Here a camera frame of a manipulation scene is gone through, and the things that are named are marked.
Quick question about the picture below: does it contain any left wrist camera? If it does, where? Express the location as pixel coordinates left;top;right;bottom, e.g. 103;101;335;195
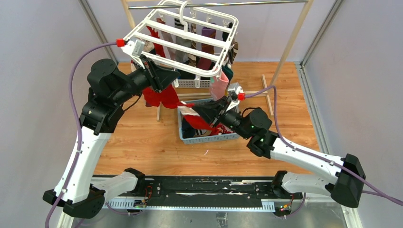
121;38;145;68

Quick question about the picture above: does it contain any red snowman sock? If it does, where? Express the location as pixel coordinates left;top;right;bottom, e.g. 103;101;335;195
142;87;160;107

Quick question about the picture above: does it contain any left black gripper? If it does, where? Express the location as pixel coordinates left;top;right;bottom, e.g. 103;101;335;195
112;54;181;105

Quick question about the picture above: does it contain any pile of socks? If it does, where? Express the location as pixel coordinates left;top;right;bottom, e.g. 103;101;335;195
181;116;233;139

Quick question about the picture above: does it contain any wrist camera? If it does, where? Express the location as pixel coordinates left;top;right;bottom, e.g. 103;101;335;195
227;82;243;110
121;38;145;68

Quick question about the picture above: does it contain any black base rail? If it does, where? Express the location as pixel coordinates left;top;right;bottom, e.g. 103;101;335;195
132;175;303;212

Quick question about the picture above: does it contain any blue plastic basket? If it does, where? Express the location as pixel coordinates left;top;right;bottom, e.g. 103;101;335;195
177;110;240;144

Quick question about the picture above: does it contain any white clip sock hanger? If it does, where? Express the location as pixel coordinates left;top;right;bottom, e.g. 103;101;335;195
123;0;239;81

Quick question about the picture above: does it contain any purple cable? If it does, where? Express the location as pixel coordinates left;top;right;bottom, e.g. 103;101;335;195
44;38;125;228
238;85;403;218

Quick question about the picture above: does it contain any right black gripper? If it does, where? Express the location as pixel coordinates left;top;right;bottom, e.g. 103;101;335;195
192;95;251;140

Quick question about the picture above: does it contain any red santa sock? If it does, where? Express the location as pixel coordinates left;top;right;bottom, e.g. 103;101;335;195
158;85;180;109

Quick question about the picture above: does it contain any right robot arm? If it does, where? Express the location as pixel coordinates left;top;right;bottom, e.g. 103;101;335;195
192;97;366;208

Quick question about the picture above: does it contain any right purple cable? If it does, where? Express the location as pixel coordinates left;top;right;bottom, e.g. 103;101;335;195
238;85;403;218

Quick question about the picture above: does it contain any dark green sock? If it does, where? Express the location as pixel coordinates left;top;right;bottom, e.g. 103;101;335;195
221;65;234;82

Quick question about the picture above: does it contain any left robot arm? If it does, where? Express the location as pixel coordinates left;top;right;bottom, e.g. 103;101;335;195
43;56;180;219

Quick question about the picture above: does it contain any white plastic basket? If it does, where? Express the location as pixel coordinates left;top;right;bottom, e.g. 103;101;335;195
172;79;210;88

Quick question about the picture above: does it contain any grey sock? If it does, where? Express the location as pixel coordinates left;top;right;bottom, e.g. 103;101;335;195
174;19;191;62

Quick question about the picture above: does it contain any pink patterned sock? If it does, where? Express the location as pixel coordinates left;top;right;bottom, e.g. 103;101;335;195
209;72;229;101

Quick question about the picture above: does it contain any wooden clothes rack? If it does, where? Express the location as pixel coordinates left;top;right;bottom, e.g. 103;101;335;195
121;0;313;122

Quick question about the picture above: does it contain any brown striped sock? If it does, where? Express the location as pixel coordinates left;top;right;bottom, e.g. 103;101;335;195
187;23;197;67

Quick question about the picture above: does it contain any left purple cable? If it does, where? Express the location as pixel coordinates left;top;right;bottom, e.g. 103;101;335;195
44;38;125;228

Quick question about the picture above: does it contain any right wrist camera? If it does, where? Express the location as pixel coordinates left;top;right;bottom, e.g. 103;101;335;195
227;82;243;110

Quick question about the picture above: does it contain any red white cuff sock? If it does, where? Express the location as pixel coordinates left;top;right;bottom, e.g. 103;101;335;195
177;101;216;131

